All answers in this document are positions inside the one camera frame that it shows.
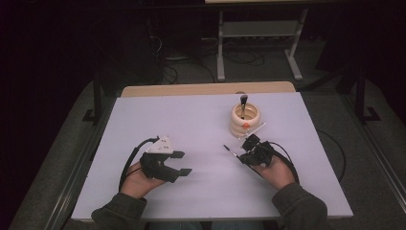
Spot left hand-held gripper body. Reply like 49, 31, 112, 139
139, 134, 180, 184

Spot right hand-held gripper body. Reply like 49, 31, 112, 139
237, 123, 276, 167

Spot thin black makeup brush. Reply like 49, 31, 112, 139
223, 144, 261, 176

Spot cream ringed brush holder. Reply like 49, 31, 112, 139
229, 103, 261, 139

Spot black fluffy makeup brush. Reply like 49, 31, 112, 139
239, 94, 249, 121

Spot person's left hand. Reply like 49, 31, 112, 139
119, 161, 167, 199

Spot person's right hand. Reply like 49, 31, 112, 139
255, 154, 296, 192

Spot white table board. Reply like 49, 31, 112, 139
70, 91, 353, 221

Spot wooden table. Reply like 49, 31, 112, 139
121, 80, 296, 98

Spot black metal stand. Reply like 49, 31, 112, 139
354, 67, 382, 125
81, 71, 103, 127

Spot white metal stand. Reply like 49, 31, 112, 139
216, 9, 309, 81

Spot left hand-held gripper cable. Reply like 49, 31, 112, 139
118, 136, 160, 193

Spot hand-held gripper cable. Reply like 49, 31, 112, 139
267, 141, 301, 186
118, 136, 160, 193

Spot right hand-held gripper cable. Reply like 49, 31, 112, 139
267, 141, 301, 186

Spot thin black cable loop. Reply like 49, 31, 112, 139
316, 128, 348, 184

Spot black floor cables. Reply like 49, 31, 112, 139
223, 47, 266, 67
147, 32, 216, 84

